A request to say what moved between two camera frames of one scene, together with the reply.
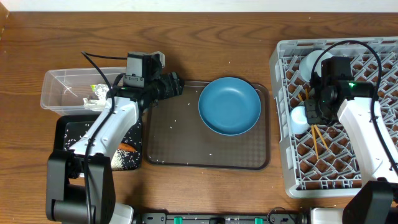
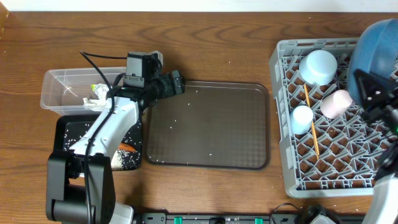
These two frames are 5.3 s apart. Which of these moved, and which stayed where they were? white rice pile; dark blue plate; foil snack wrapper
Moved: dark blue plate
Stayed: white rice pile; foil snack wrapper
